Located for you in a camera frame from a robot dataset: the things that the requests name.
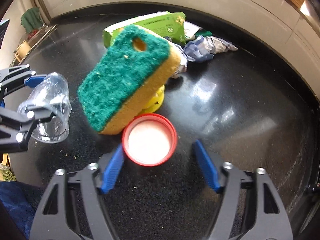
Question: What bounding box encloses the clear plastic cup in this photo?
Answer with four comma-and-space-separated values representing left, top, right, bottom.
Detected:
17, 72, 72, 144

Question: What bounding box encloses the red bottle cap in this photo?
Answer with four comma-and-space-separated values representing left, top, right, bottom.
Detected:
121, 113, 178, 167

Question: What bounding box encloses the green yellow sponge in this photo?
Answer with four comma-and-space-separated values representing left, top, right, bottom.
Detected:
78, 25, 181, 135

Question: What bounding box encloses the steel kitchen sink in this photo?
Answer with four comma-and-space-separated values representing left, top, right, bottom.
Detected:
9, 24, 58, 67

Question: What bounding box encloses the green cloth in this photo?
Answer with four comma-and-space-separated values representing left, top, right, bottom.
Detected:
21, 7, 43, 34

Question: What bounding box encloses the crumpled blue white wrapper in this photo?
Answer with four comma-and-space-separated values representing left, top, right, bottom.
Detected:
165, 21, 238, 79

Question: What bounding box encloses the green cardboard box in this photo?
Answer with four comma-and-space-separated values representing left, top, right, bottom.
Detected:
103, 11, 186, 48

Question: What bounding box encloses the yellow tape ring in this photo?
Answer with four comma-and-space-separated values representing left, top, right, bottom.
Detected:
139, 84, 166, 116

